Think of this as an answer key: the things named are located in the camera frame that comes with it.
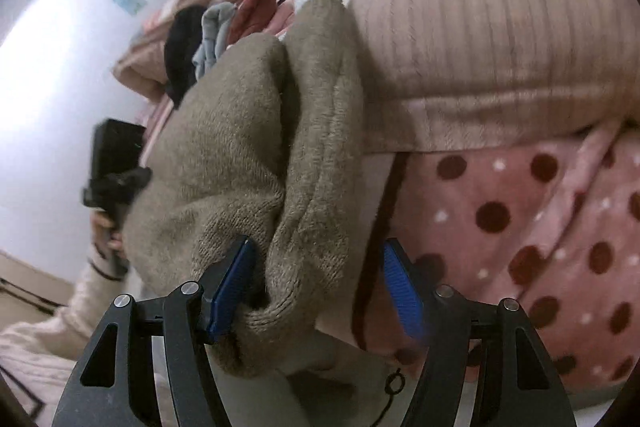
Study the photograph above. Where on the taupe knit sweater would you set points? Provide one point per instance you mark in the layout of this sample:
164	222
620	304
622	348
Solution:
267	145

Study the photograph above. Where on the pink ribbed pillow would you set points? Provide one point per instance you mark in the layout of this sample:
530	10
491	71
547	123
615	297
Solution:
460	74

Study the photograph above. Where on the maroon folded garment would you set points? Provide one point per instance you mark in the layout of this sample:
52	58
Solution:
252	16

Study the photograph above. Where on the wall poster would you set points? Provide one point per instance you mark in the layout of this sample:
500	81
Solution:
131	7

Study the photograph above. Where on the pink quilt heap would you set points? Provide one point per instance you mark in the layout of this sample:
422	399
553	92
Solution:
141	68

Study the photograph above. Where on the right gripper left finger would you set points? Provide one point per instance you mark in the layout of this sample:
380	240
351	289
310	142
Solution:
113	384

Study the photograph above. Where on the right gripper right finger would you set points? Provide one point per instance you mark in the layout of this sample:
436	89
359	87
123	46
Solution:
517	383

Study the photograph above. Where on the white knit sleeve forearm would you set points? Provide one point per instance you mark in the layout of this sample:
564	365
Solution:
37	358

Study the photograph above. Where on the light blue folded garment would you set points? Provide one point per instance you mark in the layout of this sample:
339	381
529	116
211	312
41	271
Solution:
216	22

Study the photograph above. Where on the pink polka dot blanket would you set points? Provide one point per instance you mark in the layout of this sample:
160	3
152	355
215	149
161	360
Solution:
553	224

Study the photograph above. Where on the pink folded garment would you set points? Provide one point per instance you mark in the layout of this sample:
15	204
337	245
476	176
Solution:
281	20

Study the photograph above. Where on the black folded garment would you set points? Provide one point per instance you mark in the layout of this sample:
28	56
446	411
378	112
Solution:
183	40

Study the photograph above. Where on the person's left hand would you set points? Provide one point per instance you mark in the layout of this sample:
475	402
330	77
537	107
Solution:
105	237

